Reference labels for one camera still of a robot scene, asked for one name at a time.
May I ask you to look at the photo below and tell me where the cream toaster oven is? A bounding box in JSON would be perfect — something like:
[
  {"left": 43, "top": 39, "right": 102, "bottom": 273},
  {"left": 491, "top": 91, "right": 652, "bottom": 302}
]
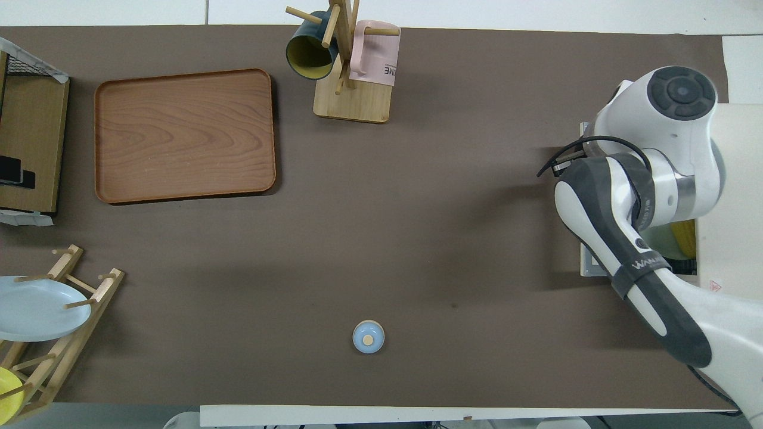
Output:
[{"left": 579, "top": 102, "right": 763, "bottom": 301}]

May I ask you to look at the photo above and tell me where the brown table mat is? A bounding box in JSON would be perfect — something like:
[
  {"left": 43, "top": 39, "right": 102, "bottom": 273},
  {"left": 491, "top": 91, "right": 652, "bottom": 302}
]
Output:
[{"left": 0, "top": 25, "right": 740, "bottom": 412}]

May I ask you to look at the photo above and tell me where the wooden mug tree stand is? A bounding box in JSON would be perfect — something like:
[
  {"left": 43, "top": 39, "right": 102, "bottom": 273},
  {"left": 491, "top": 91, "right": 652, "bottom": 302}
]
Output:
[{"left": 285, "top": 0, "right": 401, "bottom": 124}]

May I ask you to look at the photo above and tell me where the small blue lidded jar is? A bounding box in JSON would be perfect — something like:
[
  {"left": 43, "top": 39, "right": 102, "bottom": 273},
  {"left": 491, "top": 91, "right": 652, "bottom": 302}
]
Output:
[{"left": 352, "top": 320, "right": 385, "bottom": 355}]

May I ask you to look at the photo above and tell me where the pink mug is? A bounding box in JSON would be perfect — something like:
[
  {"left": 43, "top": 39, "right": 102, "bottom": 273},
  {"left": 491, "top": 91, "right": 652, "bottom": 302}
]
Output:
[{"left": 349, "top": 20, "right": 401, "bottom": 88}]

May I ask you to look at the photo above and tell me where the dark blue mug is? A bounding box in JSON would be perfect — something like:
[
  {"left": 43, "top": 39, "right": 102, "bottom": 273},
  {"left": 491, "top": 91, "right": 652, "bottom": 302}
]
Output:
[{"left": 286, "top": 11, "right": 339, "bottom": 80}]

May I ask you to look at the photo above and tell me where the brown wooden tray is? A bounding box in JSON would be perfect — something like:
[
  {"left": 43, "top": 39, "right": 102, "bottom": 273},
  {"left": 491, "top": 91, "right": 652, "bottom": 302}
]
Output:
[{"left": 94, "top": 68, "right": 278, "bottom": 206}]

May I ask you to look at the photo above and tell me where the wooden dish rack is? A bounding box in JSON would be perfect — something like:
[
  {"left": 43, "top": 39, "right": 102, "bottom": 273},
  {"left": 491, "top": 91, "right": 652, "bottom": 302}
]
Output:
[{"left": 0, "top": 244, "right": 126, "bottom": 425}]

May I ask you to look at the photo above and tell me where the wooden storage shelf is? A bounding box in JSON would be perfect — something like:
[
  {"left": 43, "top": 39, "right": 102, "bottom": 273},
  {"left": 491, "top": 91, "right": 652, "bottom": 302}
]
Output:
[{"left": 0, "top": 51, "right": 70, "bottom": 215}]

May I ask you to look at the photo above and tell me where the white patterned cloth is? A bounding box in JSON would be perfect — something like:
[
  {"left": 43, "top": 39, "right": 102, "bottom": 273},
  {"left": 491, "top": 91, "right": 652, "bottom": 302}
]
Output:
[{"left": 0, "top": 210, "right": 55, "bottom": 227}]

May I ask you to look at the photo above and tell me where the light blue plate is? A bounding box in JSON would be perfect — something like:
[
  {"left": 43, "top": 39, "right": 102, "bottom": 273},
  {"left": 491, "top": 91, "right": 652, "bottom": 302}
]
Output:
[{"left": 0, "top": 275, "right": 92, "bottom": 343}]

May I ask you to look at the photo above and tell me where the black rectangular device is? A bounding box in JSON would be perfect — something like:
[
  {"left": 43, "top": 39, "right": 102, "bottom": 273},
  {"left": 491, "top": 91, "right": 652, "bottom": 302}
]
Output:
[{"left": 0, "top": 156, "right": 35, "bottom": 190}]

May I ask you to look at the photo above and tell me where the yellow plate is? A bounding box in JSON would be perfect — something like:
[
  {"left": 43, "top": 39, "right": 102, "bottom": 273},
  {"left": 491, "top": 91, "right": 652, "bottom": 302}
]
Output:
[{"left": 0, "top": 366, "right": 26, "bottom": 421}]

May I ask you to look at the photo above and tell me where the black wire basket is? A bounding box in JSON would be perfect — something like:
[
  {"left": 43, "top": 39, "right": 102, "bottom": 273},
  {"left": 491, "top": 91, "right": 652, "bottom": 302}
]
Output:
[{"left": 0, "top": 37, "right": 69, "bottom": 84}]

